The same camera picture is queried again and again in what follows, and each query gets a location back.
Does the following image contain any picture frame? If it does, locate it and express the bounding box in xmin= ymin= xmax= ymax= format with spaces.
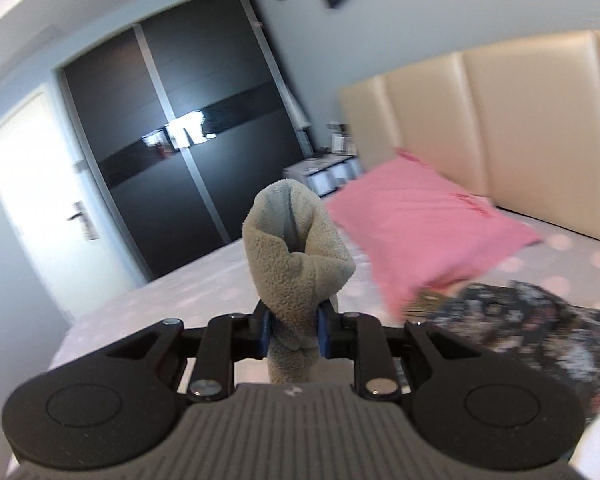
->
xmin=329 ymin=122 xmax=357 ymax=157

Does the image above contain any white nightstand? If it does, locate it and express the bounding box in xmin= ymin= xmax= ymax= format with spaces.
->
xmin=282 ymin=152 xmax=362 ymax=199

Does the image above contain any black sliding wardrobe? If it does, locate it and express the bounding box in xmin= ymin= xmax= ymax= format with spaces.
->
xmin=55 ymin=0 xmax=315 ymax=282

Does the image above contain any white door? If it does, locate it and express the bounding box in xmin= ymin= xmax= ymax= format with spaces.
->
xmin=0 ymin=85 xmax=142 ymax=313

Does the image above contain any beige padded headboard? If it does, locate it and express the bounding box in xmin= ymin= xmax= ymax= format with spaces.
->
xmin=337 ymin=30 xmax=600 ymax=250

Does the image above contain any dark floral garment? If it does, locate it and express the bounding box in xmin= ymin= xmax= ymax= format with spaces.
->
xmin=404 ymin=280 xmax=600 ymax=415

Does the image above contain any door handle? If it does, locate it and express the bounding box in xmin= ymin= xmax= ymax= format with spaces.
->
xmin=67 ymin=201 xmax=101 ymax=242

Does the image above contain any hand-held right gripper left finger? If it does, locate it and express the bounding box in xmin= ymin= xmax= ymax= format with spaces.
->
xmin=105 ymin=305 xmax=273 ymax=402

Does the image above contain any beige fleece hoodie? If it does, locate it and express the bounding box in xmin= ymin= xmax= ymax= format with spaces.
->
xmin=242 ymin=178 xmax=357 ymax=386

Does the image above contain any pink dotted bed sheet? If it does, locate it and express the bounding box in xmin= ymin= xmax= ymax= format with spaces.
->
xmin=47 ymin=210 xmax=600 ymax=381

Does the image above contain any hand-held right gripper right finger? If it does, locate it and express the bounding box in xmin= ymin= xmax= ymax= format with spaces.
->
xmin=316 ymin=305 xmax=481 ymax=400

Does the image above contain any pink pillow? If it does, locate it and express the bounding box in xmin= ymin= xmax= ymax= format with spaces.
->
xmin=325 ymin=147 xmax=544 ymax=314

